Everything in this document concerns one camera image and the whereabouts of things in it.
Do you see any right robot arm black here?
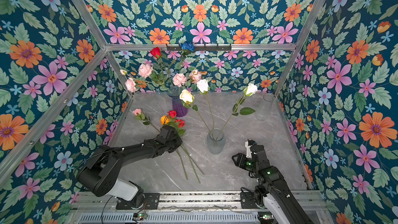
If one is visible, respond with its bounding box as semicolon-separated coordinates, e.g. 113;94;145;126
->
232;140;313;224

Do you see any white rose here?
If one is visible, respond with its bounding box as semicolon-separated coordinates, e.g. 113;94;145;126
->
217;83;259;139

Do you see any red rose stem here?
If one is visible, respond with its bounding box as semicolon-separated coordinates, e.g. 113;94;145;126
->
150;47;173;91
166;111;204;184

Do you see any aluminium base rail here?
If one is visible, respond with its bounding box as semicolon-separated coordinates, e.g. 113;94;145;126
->
71;190;327;224

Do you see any aluminium frame post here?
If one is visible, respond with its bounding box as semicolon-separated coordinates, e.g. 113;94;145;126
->
71;0;132;97
274;0;326;98

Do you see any blue rose stem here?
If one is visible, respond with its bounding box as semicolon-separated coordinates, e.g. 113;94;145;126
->
180;42;195;58

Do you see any aluminium frame post left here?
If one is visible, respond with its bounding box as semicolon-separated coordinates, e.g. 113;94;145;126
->
71;0;132;97

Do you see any clear glass vase far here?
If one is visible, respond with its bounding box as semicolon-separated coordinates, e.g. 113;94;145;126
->
255;93;275;121

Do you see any purple blue glass vase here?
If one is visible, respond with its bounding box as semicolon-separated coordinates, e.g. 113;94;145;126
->
168;86;188;117

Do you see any black hook rack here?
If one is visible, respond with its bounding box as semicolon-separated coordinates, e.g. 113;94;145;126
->
166;44;232;52

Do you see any white rose stem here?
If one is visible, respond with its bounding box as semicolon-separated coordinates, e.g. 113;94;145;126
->
197;79;215;130

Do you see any pink rosebud stem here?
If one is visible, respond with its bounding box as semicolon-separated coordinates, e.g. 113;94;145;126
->
133;108;160;133

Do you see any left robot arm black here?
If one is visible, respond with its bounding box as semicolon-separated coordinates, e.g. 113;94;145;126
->
77;125;182;208

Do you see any clear ribbed glass vase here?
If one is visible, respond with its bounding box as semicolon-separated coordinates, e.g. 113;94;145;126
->
206;129;226;155

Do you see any pink carnation spray stem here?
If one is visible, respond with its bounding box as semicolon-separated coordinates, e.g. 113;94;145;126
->
119;64;166;93

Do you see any cream peach rose stem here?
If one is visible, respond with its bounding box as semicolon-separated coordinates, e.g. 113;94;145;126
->
179;89;215;132

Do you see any orange rose stem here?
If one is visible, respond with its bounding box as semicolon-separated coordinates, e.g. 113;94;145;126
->
160;115;170;125

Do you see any aluminium back crossbar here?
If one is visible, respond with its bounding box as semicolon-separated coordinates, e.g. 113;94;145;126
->
105;44;295;51

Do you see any red rose stem lying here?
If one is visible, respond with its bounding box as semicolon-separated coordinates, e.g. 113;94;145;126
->
166;111;204;184

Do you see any aluminium frame post right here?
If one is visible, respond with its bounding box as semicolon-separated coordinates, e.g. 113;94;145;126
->
274;0;326;98

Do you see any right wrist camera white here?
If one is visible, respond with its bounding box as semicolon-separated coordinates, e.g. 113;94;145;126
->
245;140;257;159

